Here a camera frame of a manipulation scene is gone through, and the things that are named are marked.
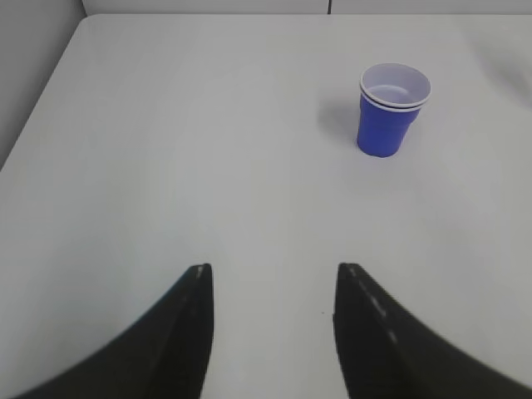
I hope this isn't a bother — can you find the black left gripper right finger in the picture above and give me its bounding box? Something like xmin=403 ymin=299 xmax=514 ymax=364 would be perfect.
xmin=332 ymin=264 xmax=531 ymax=398

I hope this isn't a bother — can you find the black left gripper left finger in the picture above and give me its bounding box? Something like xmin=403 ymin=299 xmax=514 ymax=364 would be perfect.
xmin=22 ymin=264 xmax=214 ymax=398

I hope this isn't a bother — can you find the blue paper cup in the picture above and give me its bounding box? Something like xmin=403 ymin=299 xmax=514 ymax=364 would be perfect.
xmin=357 ymin=63 xmax=431 ymax=158

